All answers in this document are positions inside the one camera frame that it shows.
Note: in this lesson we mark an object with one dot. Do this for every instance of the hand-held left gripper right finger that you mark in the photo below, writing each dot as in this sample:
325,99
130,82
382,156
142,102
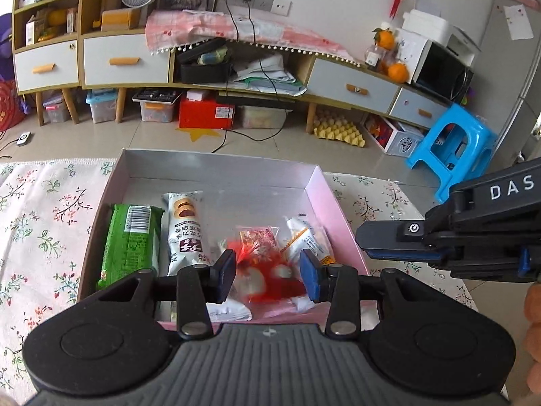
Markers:
310,275

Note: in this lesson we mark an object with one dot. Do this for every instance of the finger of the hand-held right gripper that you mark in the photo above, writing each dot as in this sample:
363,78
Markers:
389,237

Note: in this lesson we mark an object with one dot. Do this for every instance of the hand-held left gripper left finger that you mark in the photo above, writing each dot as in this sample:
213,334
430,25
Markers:
226,268

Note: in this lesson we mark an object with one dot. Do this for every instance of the red clear snack packet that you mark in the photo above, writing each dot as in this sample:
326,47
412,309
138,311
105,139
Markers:
262,262

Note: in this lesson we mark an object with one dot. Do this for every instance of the white orange print packet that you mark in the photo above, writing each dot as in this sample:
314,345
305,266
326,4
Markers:
304,237

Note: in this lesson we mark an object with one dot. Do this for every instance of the white snack packet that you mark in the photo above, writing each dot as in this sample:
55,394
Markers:
230,311

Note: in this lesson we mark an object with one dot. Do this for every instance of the white cookie packet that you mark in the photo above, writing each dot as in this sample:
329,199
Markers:
184,228

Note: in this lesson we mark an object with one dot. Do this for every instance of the pink cardboard box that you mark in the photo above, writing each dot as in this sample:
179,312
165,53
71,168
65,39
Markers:
219,173

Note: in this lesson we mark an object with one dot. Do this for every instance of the green snack packet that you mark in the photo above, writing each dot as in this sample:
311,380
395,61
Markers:
131,245

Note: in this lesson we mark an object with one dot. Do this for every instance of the person's right hand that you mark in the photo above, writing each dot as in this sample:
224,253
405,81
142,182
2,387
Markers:
534,304

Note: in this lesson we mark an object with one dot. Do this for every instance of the white box with blue print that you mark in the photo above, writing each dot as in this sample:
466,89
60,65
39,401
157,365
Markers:
405,143

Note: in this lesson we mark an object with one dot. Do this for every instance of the blue plastic stool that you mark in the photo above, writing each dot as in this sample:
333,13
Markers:
460,116

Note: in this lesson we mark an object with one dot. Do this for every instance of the yellow egg tray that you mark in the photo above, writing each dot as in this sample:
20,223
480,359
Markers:
338,129

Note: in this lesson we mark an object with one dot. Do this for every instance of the grey fridge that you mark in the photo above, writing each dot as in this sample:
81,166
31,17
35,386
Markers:
511,93

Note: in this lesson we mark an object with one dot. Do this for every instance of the yellow star sticker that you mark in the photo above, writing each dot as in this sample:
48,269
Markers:
196,133

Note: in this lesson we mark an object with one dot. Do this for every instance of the white microwave oven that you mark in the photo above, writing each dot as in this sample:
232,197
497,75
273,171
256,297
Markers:
439,72

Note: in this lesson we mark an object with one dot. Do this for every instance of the long wooden drawer cabinet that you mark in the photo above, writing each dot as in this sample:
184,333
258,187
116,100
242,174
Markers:
351,84

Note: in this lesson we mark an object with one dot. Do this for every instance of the red cardboard box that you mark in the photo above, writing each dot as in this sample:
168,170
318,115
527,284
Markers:
203,112

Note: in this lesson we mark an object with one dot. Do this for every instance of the orange fruit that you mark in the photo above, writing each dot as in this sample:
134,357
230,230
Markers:
399,72
384,39

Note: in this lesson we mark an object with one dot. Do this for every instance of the clear bin with black lid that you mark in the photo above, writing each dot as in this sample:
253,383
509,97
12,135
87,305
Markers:
156,108

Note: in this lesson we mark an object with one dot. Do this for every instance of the glass jar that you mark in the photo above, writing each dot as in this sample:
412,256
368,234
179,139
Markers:
374,56

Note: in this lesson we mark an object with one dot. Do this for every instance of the floral cloth mat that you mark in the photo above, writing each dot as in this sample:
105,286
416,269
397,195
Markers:
42,220

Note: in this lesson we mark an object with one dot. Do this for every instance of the black case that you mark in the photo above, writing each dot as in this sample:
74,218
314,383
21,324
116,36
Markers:
203,74

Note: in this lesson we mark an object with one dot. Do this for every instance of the pile of papers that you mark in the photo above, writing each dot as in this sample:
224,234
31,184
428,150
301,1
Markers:
262,72

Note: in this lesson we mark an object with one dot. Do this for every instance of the white paper note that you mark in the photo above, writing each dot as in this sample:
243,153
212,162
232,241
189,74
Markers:
517,21

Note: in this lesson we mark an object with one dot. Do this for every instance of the clear bin with blue lid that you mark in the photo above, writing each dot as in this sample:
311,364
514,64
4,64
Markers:
102,108

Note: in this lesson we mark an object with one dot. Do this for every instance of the white printer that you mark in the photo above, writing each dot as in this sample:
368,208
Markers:
427,25

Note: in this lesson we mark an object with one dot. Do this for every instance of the small clear storage bin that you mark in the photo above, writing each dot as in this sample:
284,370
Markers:
57,110

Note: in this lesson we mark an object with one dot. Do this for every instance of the white floor device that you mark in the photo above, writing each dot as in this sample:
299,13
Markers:
23,140

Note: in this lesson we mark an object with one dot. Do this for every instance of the pink tasselled cloth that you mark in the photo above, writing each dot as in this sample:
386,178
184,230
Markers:
190,25

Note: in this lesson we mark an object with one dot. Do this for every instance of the yellow cardboard box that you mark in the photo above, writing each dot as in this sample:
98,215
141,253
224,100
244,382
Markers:
118,19

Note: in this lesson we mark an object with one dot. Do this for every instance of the tall wooden shelf cabinet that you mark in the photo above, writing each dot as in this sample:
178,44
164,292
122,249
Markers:
42,67

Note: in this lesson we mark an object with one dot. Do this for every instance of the yellow pomelo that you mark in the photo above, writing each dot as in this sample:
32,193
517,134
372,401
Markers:
56,17

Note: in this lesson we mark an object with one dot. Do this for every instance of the white carton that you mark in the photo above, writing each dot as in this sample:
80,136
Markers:
31,31

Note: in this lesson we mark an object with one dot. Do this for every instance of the purple hat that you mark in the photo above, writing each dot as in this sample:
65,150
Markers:
5,42

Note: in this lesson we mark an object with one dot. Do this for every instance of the white wall socket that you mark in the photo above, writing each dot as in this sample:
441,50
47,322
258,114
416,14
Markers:
281,6

